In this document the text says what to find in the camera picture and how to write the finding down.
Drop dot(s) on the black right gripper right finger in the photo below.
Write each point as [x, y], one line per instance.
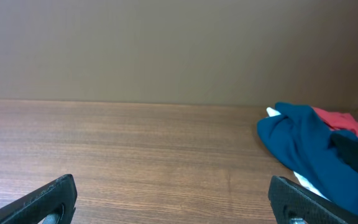
[292, 203]

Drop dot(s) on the navy blue garment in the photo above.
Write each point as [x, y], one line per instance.
[300, 140]

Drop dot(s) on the red garment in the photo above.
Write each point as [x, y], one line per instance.
[338, 121]

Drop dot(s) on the white garment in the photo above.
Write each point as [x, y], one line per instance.
[302, 180]

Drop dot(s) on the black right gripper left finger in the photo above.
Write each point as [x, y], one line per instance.
[51, 203]

